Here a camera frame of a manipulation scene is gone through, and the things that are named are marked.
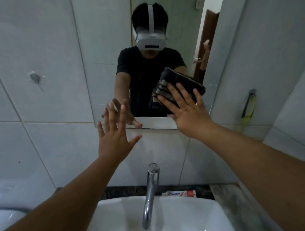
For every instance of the yellow green toothbrush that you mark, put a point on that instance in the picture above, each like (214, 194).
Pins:
(247, 109)

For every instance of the person's left hand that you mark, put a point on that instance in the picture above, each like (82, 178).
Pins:
(113, 142)

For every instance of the person's left little finger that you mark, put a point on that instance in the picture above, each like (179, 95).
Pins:
(100, 130)

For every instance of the person's right middle finger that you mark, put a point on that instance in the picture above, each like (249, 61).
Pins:
(176, 95)

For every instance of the person's right hand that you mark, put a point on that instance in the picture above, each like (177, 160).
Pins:
(190, 116)

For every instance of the white red toothpaste tube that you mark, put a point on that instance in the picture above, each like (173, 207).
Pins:
(181, 193)

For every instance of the chrome sink faucet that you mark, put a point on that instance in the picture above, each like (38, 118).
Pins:
(149, 190)

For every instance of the person's right forearm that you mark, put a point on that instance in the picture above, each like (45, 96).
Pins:
(257, 171)

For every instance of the person's left middle finger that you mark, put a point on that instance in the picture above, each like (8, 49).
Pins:
(113, 116)

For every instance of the dark striped cleaning cloth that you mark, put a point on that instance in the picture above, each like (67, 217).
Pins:
(181, 79)

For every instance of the person's left thumb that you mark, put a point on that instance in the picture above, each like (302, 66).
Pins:
(135, 140)

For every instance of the person's right thumb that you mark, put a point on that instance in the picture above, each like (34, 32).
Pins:
(172, 116)

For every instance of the person's right little finger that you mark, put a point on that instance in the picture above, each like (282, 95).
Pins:
(198, 97)

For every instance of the grey wall hook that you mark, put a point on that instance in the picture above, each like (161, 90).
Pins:
(35, 78)

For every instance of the person's left forearm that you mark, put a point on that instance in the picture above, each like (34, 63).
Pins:
(71, 200)

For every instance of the white ceramic sink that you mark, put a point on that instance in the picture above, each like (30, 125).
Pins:
(185, 214)

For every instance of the frameless wall mirror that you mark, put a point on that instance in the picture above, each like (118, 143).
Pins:
(107, 47)

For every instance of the white glossy basin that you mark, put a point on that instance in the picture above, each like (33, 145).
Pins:
(9, 220)

